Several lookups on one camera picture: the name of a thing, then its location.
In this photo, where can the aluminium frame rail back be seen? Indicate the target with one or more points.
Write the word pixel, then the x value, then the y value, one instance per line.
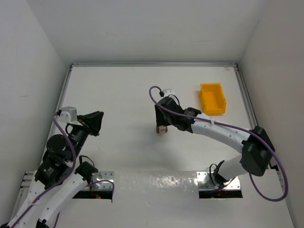
pixel 155 64

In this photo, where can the aluminium frame rail right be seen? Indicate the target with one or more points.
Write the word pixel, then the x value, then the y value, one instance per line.
pixel 251 118

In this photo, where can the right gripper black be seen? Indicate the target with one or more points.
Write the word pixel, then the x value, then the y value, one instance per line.
pixel 162 113

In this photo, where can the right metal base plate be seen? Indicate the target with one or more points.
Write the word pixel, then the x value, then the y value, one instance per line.
pixel 205 184

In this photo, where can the white front cover board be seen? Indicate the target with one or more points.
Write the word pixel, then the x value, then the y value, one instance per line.
pixel 170 199

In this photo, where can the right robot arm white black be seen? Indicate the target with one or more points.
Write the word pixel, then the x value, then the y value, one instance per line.
pixel 229 135

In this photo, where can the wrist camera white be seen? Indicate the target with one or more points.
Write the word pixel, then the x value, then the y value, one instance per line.
pixel 168 92
pixel 67 115

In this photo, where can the light wood cube block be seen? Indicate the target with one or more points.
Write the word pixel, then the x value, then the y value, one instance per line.
pixel 162 129

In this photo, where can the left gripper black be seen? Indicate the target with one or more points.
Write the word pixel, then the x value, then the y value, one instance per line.
pixel 87 124

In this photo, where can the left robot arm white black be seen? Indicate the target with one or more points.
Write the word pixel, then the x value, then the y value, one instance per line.
pixel 59 178

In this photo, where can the yellow plastic bin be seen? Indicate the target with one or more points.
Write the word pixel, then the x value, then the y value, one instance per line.
pixel 212 99

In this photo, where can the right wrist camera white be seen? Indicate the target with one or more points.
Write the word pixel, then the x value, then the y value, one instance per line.
pixel 168 92

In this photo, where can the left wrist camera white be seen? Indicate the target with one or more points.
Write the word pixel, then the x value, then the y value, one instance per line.
pixel 67 115

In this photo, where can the metal base plate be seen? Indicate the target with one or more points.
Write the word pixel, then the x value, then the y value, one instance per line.
pixel 205 184
pixel 102 181

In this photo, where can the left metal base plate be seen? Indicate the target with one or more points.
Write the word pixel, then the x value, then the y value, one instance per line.
pixel 102 181

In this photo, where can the dark brown wood block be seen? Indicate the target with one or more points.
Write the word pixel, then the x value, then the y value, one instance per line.
pixel 157 130

